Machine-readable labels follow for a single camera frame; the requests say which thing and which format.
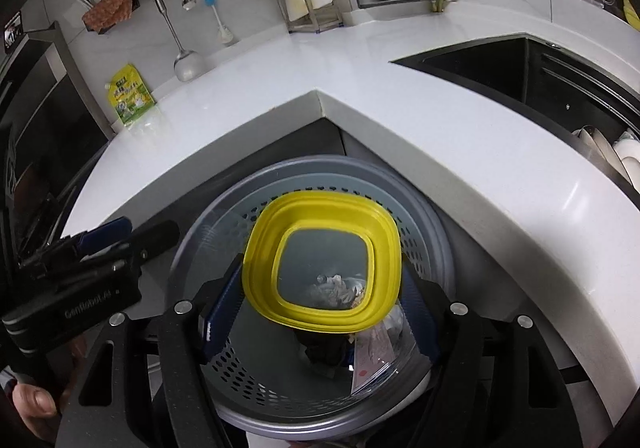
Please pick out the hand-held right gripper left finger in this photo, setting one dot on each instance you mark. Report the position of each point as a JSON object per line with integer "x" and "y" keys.
{"x": 220, "y": 313}

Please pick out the yellow seasoning pouch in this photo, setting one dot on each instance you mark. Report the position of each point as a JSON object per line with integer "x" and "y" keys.
{"x": 131, "y": 98}

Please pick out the white bowl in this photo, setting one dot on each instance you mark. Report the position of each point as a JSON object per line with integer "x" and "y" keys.
{"x": 630, "y": 153}

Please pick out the pink printed paper slip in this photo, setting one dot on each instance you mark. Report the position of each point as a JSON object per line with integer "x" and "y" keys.
{"x": 372, "y": 358}

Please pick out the yellow plastic lid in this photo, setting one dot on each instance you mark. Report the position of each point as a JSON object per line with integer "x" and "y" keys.
{"x": 260, "y": 278}

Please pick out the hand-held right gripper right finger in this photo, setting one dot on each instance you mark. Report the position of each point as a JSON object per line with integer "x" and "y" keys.
{"x": 417, "y": 313}

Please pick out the person's left hand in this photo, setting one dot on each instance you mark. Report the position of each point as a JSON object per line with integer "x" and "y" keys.
{"x": 35, "y": 408}

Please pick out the dark grey cloth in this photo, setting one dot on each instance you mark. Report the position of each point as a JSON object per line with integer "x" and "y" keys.
{"x": 325, "y": 353}

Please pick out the grey perforated waste basket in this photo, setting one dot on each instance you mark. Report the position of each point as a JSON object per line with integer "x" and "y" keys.
{"x": 250, "y": 378}

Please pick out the white plate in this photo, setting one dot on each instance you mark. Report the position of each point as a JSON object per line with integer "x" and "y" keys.
{"x": 595, "y": 143}

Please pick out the orange waffle cloth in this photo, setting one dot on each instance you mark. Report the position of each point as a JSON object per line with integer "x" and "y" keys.
{"x": 107, "y": 6}

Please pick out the black kitchen sink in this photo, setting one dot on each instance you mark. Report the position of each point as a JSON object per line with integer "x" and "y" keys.
{"x": 500, "y": 68}

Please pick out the small dark printed box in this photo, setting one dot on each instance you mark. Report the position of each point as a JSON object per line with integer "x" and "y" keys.
{"x": 12, "y": 31}

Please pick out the black range hood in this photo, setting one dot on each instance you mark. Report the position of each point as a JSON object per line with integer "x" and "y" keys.
{"x": 40, "y": 128}

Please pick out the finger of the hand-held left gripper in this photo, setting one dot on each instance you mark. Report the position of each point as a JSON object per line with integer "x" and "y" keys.
{"x": 107, "y": 230}
{"x": 157, "y": 238}

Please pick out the steel cutting board rack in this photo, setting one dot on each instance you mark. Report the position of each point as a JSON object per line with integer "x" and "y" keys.
{"x": 315, "y": 27}

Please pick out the clear plastic wrap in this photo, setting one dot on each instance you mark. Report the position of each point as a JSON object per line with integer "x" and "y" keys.
{"x": 395, "y": 323}

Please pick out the steel spatula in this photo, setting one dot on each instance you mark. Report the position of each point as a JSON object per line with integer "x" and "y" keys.
{"x": 187, "y": 68}

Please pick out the white brush with blue head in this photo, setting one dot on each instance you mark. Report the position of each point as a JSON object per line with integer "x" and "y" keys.
{"x": 210, "y": 0}

